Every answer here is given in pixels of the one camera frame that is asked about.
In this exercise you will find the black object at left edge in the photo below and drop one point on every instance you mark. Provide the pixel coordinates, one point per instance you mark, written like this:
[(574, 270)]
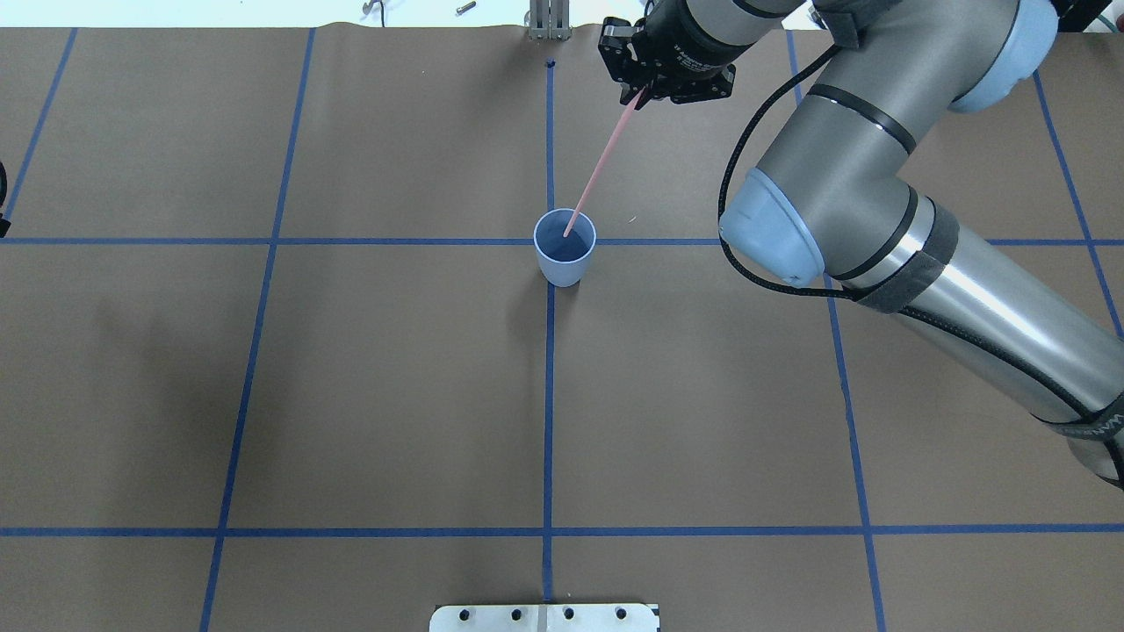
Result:
[(5, 224)]

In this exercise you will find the pink wooden chopstick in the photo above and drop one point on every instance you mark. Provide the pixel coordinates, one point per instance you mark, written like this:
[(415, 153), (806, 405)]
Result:
[(611, 143)]

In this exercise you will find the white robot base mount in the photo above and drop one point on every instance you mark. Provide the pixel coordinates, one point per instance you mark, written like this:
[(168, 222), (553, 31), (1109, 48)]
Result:
[(547, 617)]

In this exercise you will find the metal camera stand post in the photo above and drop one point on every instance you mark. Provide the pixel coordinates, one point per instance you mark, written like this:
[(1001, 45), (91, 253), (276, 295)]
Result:
[(549, 20)]

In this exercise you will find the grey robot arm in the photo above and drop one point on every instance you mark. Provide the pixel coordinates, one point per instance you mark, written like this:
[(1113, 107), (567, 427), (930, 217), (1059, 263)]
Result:
[(811, 204)]

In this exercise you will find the light blue plastic cup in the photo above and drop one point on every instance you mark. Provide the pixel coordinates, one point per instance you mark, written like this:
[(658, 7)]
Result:
[(563, 258)]

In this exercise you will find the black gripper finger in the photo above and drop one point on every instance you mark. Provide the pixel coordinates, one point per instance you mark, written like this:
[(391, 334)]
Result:
[(630, 75), (645, 95)]

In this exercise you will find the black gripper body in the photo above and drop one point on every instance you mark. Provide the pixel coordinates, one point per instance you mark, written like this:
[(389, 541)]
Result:
[(686, 41)]

